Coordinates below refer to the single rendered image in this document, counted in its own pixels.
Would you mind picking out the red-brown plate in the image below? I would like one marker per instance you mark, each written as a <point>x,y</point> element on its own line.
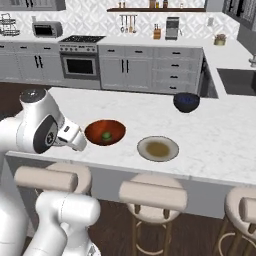
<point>96,133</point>

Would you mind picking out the wooden knife block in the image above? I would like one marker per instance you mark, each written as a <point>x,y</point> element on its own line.
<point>157,33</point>

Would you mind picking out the grey kitchen island base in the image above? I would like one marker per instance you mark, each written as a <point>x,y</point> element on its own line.
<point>106,183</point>

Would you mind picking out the dark sink basin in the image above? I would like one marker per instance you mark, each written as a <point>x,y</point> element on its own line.
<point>238,81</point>

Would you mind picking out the grey base cupboard run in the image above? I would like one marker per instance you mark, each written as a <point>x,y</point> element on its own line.
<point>26,63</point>

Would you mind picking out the grey plate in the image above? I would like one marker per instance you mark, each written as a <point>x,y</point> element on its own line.
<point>141,148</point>

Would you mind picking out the green avocado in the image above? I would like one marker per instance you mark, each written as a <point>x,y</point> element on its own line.
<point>107,135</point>

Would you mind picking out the brown jars on shelf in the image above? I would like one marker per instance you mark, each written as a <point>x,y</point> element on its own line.
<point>155,4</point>

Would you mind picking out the silver coffee machine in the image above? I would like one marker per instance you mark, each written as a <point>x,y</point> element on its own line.
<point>172,28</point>

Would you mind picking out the silver toaster oven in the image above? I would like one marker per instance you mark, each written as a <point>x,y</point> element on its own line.
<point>47,29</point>

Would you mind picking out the steel tap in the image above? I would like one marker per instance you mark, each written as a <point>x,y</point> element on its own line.
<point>253,61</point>

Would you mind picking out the rail with hanging tools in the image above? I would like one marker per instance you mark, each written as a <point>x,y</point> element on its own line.
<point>128,23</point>

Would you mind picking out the dark glass wall cupboard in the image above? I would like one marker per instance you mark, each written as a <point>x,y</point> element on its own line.
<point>241,11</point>

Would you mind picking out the white wall socket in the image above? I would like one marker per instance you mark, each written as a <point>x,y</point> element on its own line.
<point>211,21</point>

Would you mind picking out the steel oven with hob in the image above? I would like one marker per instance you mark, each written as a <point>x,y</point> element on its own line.
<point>80,56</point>

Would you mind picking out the dark blue bowl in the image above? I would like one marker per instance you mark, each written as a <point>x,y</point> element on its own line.
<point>186,102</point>

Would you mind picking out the dark wooden wall shelf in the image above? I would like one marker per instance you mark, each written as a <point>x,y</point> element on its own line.
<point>156,10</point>

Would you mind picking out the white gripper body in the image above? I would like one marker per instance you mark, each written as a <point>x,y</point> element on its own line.
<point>77,140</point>

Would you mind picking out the grey cupboard and drawer run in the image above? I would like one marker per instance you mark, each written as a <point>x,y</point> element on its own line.
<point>146,66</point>

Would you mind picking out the beige bar stool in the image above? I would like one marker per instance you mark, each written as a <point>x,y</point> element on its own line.
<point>238,206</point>
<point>46,179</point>
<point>153,196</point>

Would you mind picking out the grey wall cupboard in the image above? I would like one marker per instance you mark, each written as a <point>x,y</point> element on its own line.
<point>33,4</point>

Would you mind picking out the small bottles on shelf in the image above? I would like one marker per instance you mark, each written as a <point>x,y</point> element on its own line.
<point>122,5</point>

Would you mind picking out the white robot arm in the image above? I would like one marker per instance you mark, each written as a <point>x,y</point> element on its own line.
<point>20,133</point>

